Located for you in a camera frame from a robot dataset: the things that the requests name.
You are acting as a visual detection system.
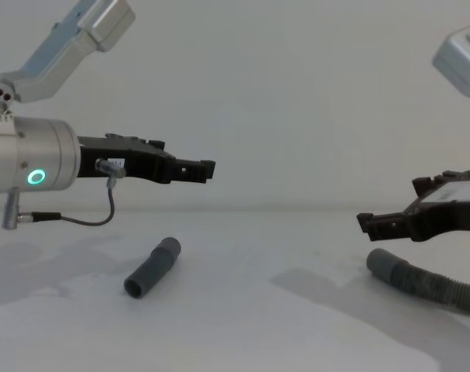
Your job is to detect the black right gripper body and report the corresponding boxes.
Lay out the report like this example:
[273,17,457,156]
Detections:
[403,168,470,243]

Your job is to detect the grey corrugated hose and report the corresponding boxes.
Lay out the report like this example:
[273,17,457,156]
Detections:
[365,247,470,321]

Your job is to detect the thin dark gripper cable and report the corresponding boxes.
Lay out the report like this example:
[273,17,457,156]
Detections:
[19,157,127,227]

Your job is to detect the short dark grey plastic tube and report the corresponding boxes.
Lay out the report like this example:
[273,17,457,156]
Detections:
[123,236,182,301]

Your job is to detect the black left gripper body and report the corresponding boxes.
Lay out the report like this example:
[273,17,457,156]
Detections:
[75,133,178,185]

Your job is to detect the white table cloth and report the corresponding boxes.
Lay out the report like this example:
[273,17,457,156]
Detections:
[0,208,470,372]

